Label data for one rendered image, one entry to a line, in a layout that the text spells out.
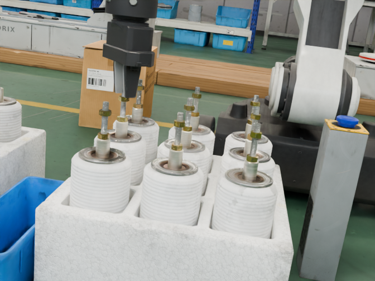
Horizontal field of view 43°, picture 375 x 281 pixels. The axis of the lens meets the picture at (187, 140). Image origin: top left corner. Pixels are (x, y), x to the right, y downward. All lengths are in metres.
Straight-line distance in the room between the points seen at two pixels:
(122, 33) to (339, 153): 0.44
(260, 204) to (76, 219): 0.28
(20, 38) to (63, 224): 2.50
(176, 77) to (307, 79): 1.73
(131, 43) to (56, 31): 2.28
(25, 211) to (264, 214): 0.53
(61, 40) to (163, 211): 2.41
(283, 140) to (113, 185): 0.63
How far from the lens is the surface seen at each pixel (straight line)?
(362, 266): 1.12
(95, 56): 1.77
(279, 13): 9.13
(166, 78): 2.79
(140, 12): 0.80
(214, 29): 5.44
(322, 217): 0.95
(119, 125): 0.86
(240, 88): 2.74
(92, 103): 1.80
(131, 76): 0.83
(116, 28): 0.83
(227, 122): 1.28
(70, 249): 0.77
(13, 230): 1.01
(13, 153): 1.01
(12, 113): 1.06
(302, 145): 1.26
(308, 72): 1.13
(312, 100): 1.12
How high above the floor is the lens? 0.51
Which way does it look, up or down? 17 degrees down
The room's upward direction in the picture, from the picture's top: 7 degrees clockwise
